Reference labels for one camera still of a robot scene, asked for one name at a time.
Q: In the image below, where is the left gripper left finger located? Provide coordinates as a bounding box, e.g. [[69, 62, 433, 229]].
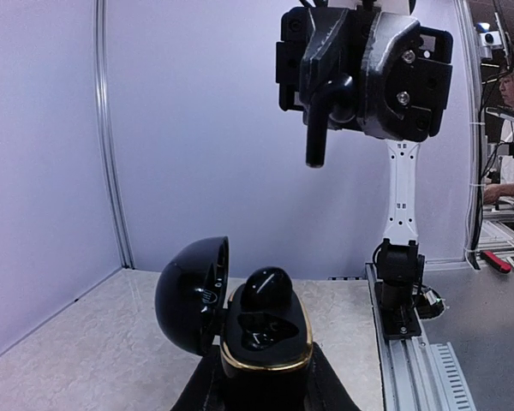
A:
[[170, 348, 221, 411]]

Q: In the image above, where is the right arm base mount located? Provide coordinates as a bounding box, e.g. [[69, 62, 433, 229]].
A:
[[380, 289, 445, 341]]

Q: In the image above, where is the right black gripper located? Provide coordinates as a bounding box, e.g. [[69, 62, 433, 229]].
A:
[[276, 7, 453, 142]]

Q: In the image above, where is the black earbud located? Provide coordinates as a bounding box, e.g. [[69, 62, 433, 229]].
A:
[[306, 74, 358, 168], [241, 266, 293, 311]]

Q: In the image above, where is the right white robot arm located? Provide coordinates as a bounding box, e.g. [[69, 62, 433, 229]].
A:
[[276, 1, 452, 312]]

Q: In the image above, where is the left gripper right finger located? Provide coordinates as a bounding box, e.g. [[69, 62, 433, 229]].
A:
[[303, 342, 361, 411]]

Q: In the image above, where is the black earbud charging case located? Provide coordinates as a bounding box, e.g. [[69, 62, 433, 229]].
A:
[[154, 236, 314, 374]]

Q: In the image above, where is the right aluminium frame post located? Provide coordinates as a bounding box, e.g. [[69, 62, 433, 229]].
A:
[[454, 1, 483, 271]]

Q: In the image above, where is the red black hand tool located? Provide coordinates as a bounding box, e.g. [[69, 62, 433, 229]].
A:
[[480, 250, 511, 274]]

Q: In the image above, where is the left aluminium frame post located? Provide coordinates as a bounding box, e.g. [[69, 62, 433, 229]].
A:
[[94, 0, 135, 269]]

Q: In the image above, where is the aluminium frame post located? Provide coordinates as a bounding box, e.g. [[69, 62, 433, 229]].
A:
[[454, 1, 483, 271], [94, 0, 135, 269]]

